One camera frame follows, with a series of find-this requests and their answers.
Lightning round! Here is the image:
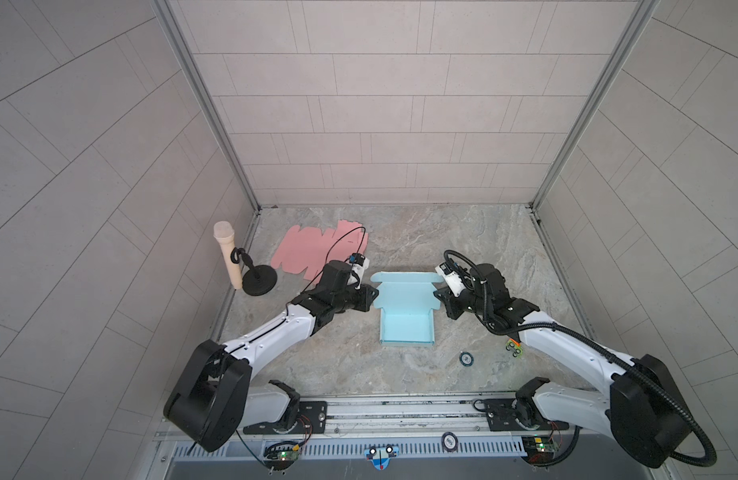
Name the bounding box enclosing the light blue paper box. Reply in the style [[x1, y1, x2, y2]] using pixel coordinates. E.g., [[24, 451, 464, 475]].
[[371, 272, 443, 346]]

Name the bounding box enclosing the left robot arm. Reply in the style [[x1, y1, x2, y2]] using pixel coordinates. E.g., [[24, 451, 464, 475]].
[[163, 253, 379, 452]]

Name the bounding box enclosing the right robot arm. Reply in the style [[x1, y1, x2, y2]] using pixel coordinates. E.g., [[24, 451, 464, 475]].
[[434, 250, 716, 468]]

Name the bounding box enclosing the pink flat paper box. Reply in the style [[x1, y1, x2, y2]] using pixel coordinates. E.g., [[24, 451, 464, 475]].
[[270, 220, 368, 281]]

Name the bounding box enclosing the orange green small toy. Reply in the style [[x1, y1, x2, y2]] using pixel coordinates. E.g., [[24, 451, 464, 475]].
[[505, 338, 523, 358]]

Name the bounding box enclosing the blue poker chip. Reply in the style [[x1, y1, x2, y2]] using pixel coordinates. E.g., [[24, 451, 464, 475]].
[[459, 352, 474, 367]]

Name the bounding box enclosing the black round microphone stand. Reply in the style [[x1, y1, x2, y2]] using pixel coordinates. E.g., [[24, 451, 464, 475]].
[[229, 247, 278, 296]]

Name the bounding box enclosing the round black white badge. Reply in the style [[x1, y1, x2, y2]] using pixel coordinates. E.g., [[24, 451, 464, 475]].
[[441, 432, 459, 453]]

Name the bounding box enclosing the beige wooden microphone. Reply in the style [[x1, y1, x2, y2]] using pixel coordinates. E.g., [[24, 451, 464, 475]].
[[213, 220, 242, 290]]

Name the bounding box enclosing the blue sticker with eyes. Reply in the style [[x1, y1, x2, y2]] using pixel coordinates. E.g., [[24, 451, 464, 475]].
[[364, 445, 399, 471]]

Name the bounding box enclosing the right green circuit board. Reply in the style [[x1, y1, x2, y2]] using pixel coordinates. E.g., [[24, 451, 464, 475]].
[[521, 436, 558, 464]]

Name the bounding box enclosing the green circuit board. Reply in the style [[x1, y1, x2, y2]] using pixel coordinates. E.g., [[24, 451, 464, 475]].
[[521, 436, 558, 464], [264, 441, 302, 470]]

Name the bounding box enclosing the left green circuit board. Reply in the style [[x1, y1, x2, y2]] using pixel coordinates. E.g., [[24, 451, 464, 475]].
[[264, 441, 302, 470]]

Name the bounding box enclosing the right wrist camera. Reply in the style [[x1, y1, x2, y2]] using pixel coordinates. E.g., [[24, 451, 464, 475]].
[[436, 261, 471, 297]]

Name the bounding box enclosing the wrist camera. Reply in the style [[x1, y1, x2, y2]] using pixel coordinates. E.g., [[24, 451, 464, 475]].
[[347, 252, 369, 289], [436, 261, 471, 297]]

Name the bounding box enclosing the black corrugated cable conduit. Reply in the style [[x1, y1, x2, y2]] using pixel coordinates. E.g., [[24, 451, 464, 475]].
[[442, 249, 718, 468]]

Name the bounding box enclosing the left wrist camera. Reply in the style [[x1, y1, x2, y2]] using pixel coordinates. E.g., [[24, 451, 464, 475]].
[[347, 252, 369, 289]]

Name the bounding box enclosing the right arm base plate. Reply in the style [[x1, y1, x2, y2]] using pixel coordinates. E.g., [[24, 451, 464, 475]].
[[473, 398, 571, 432]]

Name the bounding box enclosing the aluminium mounting rail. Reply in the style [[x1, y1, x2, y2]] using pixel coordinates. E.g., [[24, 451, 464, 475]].
[[154, 393, 658, 445]]

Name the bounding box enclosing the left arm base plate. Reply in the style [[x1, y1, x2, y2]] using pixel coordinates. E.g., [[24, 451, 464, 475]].
[[242, 400, 328, 435]]

